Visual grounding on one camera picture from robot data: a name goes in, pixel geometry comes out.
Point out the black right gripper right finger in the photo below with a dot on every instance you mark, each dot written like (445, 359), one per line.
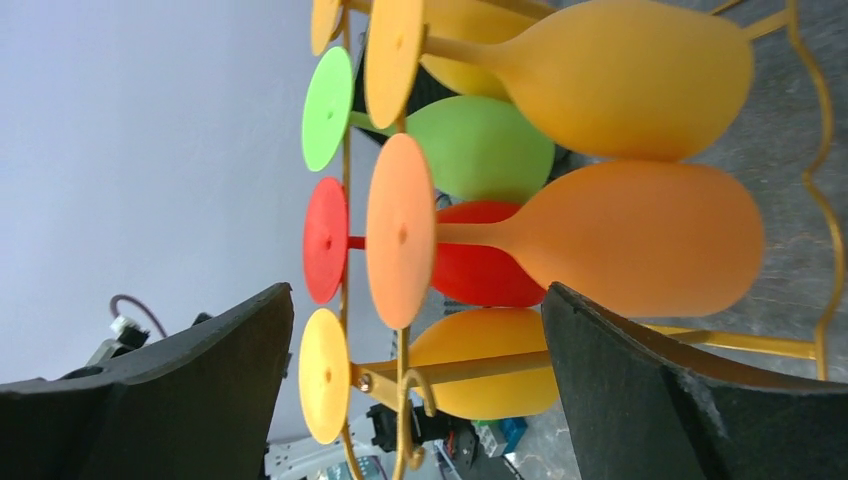
(641, 405)

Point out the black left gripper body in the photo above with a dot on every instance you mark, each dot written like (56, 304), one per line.
(109, 349)

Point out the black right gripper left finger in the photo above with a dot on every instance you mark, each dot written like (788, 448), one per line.
(196, 405)

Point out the orange plastic wine glass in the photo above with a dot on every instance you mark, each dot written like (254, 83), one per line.
(640, 238)

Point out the gold wire wine glass rack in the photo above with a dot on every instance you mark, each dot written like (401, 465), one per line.
(806, 359)

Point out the red plastic wine glass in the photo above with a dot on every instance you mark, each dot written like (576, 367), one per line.
(474, 275)

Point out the green plastic wine glass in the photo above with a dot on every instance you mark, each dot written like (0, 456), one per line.
(478, 148)

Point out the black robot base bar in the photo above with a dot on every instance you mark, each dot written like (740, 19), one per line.
(453, 450)

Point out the green grey blue bricks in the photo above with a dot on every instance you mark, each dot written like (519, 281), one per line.
(500, 437)

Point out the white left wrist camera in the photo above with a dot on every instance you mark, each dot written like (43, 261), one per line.
(129, 333)

